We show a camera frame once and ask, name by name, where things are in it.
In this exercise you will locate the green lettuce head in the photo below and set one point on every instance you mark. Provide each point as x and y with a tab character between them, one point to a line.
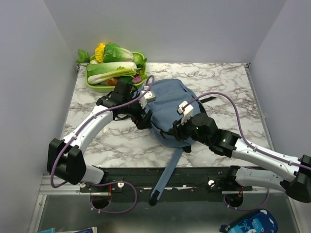
115	53

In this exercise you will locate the yellow flower vegetable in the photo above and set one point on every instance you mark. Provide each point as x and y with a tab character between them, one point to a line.
99	52

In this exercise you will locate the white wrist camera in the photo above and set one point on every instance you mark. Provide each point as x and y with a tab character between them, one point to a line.
146	97
186	110

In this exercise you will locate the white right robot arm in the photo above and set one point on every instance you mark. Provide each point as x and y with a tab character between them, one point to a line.
277	171

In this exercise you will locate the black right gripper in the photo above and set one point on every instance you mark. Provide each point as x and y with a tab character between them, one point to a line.
176	129

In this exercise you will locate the blue fabric backpack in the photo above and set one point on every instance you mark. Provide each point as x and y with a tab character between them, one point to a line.
169	94

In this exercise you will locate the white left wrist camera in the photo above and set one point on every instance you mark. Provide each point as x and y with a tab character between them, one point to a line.
146	97

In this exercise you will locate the blue shark pencil case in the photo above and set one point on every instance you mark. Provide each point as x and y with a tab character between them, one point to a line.
257	221

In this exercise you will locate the green plastic vegetable tray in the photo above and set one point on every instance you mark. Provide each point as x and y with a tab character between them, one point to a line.
96	81

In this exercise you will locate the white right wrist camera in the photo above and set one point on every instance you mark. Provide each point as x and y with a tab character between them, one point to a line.
186	110

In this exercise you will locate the aluminium mounting rail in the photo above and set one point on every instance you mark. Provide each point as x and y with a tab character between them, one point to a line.
155	187

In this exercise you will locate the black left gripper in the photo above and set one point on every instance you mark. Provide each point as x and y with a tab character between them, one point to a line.
142	123

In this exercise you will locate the purple onion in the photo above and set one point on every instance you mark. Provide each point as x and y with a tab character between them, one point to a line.
136	79

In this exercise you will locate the white napa cabbage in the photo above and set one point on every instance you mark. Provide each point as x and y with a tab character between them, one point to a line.
108	67

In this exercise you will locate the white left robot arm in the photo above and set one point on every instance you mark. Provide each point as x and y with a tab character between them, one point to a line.
66	156

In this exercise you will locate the brown mushroom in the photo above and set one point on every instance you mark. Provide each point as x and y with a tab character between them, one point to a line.
111	82

